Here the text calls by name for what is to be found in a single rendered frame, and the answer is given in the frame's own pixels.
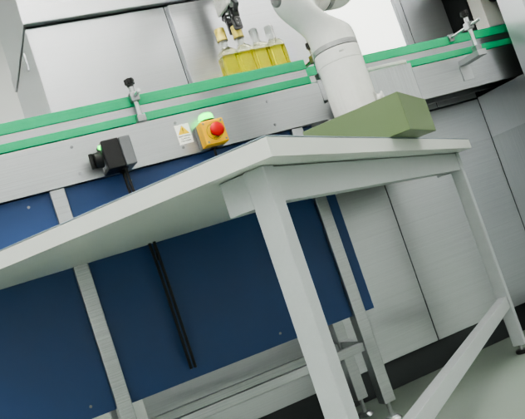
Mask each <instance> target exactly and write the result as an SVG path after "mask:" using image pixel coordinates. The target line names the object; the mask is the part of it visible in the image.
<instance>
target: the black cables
mask: <svg viewBox="0 0 525 419"><path fill-rule="evenodd" d="M122 175H123V177H124V180H125V184H126V187H127V190H128V192H129V194H130V193H132V192H134V191H135V188H134V186H133V184H132V181H131V178H130V175H129V172H128V170H127V168H126V169H125V171H124V172H122ZM126 176H127V177H126ZM128 181H129V182H128ZM130 188H131V189H130ZM131 191H132V192H131ZM148 245H149V248H150V252H151V254H152V256H153V259H154V262H155V265H156V268H157V270H158V273H159V276H160V279H161V282H162V284H163V287H164V291H165V294H166V297H167V299H168V302H169V307H170V310H171V313H172V315H173V318H174V322H175V325H176V328H177V330H178V333H179V337H180V341H181V343H182V346H183V349H184V353H185V356H186V358H187V361H188V364H189V369H192V368H193V367H192V364H191V361H190V359H189V354H190V356H191V360H192V363H193V365H194V367H197V365H196V362H195V360H194V355H193V353H192V350H191V347H190V344H189V340H188V337H187V334H186V332H185V329H184V325H183V322H182V319H181V317H180V314H179V309H178V306H177V303H176V301H175V298H174V294H173V291H172V288H171V286H170V283H169V279H168V276H167V273H166V271H165V268H164V264H163V261H162V259H161V257H160V254H159V250H158V247H157V244H156V242H155V241H154V242H153V245H154V249H155V252H154V250H153V248H152V245H151V243H149V244H148ZM155 254H156V256H155ZM156 257H157V258H156ZM157 259H158V260H159V263H160V266H161V268H162V271H163V274H164V278H165V281H166V283H167V286H168V289H169V293H170V296H171V298H172V301H173V304H174V308H175V311H176V313H177V316H178V319H179V323H180V326H181V329H182V332H183V335H184V339H185V342H186V344H187V347H188V350H189V354H188V351H187V348H186V346H185V343H184V339H183V336H182V333H181V331H180V328H179V323H178V320H177V318H176V315H175V312H174V308H173V305H172V303H171V300H170V297H169V293H168V290H167V288H166V285H165V282H164V278H163V275H162V273H161V270H160V267H159V264H158V261H157Z"/></svg>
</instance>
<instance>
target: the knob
mask: <svg viewBox="0 0 525 419"><path fill-rule="evenodd" d="M88 159H89V161H90V164H91V168H92V169H93V170H94V169H96V168H104V167H105V161H104V157H103V155H102V153H101V152H100V151H97V152H96V153H93V154H89V155H88Z"/></svg>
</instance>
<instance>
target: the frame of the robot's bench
mask: <svg viewBox="0 0 525 419"><path fill-rule="evenodd" d="M449 174H452V176H453V179H454V183H455V185H456V188H457V191H458V193H459V197H460V199H461V202H462V205H463V207H464V211H465V214H466V216H467V219H468V221H469V225H470V228H471V230H472V232H473V236H474V239H475V241H476V244H477V246H478V251H479V253H480V255H481V258H482V261H483V264H484V267H485V269H486V272H487V275H488V278H489V281H490V283H491V286H492V288H493V292H494V295H495V297H496V299H497V300H496V302H495V303H494V304H493V306H492V307H491V308H490V309H489V310H488V311H487V312H486V314H485V315H484V316H483V318H482V319H481V320H480V322H479V323H478V324H477V326H476V327H475V328H474V329H473V331H472V332H471V333H470V334H469V335H468V336H467V338H466V339H465V340H464V342H463V343H462V344H461V346H460V347H459V348H458V350H457V351H456V352H455V353H454V355H453V356H452V357H451V358H450V359H449V360H448V362H447V363H446V364H445V365H444V367H443V368H442V370H441V371H440V372H439V374H438V375H437V376H436V377H435V379H434V380H433V381H432V382H431V383H430V384H429V386H428V387H427V388H426V389H425V391H424V392H423V393H422V395H421V396H420V398H419V399H418V400H417V401H416V403H415V404H414V405H413V406H412V407H411V408H410V410H409V411H408V412H407V413H406V415H405V416H404V417H403V419H435V418H436V416H437V415H438V413H439V411H440V410H441V408H442V407H443V405H444V404H445V403H446V402H447V400H448V399H449V397H450V395H451V394H452V392H453V391H454V389H455V388H456V387H457V385H458V384H459V382H460V380H461V379H462V378H463V376H464V374H465V373H466V372H467V371H468V369H469V367H470V366H471V364H472V363H473V361H474V359H475V358H476V357H477V356H478V354H479V353H480V351H481V350H482V348H483V346H484V345H485V343H486V342H487V341H488V339H489V338H490V336H491V335H492V333H493V331H494V330H495V329H496V327H497V326H498V325H499V323H500V322H501V320H502V319H503V320H504V322H505V325H506V328H507V330H508V334H509V337H510V339H511V342H512V344H513V346H514V347H516V346H519V349H518V350H516V354H517V355H521V354H524V353H525V348H523V344H525V337H524V334H523V331H522V328H521V325H520V322H519V321H518V316H517V314H516V311H515V309H514V306H513V302H512V299H511V298H510V295H509V292H508V289H507V286H506V284H505V281H504V278H503V275H502V272H501V269H500V268H499V265H498V261H497V258H496V256H495V253H494V251H493V247H492V245H491V242H490V239H489V237H488V233H487V230H486V228H485V225H484V223H483V219H482V216H481V214H480V212H479V209H478V205H477V203H476V200H475V198H474V195H473V191H472V189H471V186H470V183H469V180H468V177H467V175H466V173H465V170H464V166H463V163H462V161H461V159H460V156H459V153H458V152H455V153H453V154H443V155H421V156H409V157H397V158H385V159H374V160H352V161H340V162H328V163H316V164H305V165H283V166H273V165H261V166H259V167H257V168H255V169H252V170H249V171H247V172H244V173H243V175H240V176H239V177H236V178H234V179H232V180H229V181H226V182H224V183H222V184H220V185H219V186H220V189H221V191H222V194H223V198H224V201H225V204H226V206H227V209H228V213H229V216H230V218H231V219H233V218H237V217H241V216H243V215H246V214H249V213H252V212H254V211H255V212H256V215H257V217H258V222H259V224H260V227H261V230H262V234H263V237H264V239H265V242H266V245H267V249H268V252H269V254H270V257H271V260H272V264H273V267H274V269H275V271H276V274H277V278H278V281H279V283H280V286H281V289H282V293H283V296H284V298H285V301H286V304H287V308H288V311H289V313H290V316H291V319H292V323H293V326H294V328H295V331H296V334H297V338H298V341H299V343H300V346H301V349H302V353H303V356H304V358H305V361H306V364H307V368H308V371H309V373H310V376H311V379H312V382H313V385H314V388H315V390H316V394H317V397H318V400H319V402H320V405H321V409H322V412H323V415H324V417H325V419H359V417H358V414H357V411H356V407H355V404H354V402H353V399H352V396H351V392H350V389H349V387H348V384H347V381H346V377H345V375H344V372H343V370H342V367H341V363H340V360H339V357H338V355H337V352H336V348H335V345H334V342H333V340H332V337H331V333H330V331H329V328H328V326H327V323H326V319H325V316H324V313H323V311H322V308H321V304H320V301H319V298H318V296H317V293H316V289H315V286H314V284H313V282H312V277H311V275H310V272H309V269H308V267H307V262H306V260H305V257H304V254H303V252H302V247H301V245H300V242H299V239H298V237H297V233H296V230H295V228H294V225H293V222H292V218H291V215H290V213H289V210H288V207H287V203H291V202H295V201H300V200H308V199H313V198H317V197H322V196H327V195H335V194H340V193H345V192H349V191H354V190H363V189H367V188H371V187H376V186H381V185H389V184H394V183H399V182H404V181H408V180H417V179H421V178H426V177H430V176H436V175H437V177H438V178H439V177H442V176H445V175H449Z"/></svg>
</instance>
